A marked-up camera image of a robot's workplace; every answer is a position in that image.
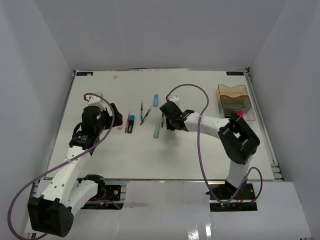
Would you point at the blue cap black highlighter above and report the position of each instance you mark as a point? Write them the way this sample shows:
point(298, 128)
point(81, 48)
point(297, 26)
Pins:
point(130, 124)

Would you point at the green correction tape case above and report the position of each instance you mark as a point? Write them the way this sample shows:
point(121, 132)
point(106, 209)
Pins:
point(156, 131)

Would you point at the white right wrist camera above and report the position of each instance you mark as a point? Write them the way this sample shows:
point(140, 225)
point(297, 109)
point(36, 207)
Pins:
point(174, 99)

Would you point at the purple gel pen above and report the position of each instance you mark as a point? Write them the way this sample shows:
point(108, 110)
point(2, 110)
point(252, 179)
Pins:
point(145, 116)

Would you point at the red gel pen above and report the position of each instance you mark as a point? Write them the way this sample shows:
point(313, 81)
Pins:
point(127, 121)

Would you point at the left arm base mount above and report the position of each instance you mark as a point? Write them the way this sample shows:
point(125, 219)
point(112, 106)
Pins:
point(110, 199)

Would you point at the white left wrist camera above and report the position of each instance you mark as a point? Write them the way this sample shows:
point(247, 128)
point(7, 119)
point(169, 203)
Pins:
point(95, 101)

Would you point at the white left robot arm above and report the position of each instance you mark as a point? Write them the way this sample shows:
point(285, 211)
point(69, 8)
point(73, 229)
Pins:
point(53, 212)

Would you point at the black gel pen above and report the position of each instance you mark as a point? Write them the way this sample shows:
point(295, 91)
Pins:
point(162, 120)

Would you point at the pink cap black highlighter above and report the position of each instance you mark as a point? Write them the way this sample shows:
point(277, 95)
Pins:
point(233, 114)

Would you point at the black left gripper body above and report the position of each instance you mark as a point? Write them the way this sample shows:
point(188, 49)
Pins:
point(106, 120)

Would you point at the transparent tiered organizer container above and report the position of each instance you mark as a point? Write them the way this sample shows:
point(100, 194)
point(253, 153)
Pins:
point(235, 99)

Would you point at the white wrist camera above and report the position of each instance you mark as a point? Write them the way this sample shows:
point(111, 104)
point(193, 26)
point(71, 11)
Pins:
point(174, 99)
point(95, 101)

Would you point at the green gel pen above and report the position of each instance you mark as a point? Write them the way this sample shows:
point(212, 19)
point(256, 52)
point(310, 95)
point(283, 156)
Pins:
point(141, 109)

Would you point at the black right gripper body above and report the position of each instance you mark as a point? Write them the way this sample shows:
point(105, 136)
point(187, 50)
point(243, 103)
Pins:
point(169, 124)

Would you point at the blue correction tape case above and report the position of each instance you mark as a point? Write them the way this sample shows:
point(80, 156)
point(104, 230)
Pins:
point(156, 100)

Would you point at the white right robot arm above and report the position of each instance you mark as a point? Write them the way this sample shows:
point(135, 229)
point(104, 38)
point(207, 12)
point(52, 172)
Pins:
point(238, 139)

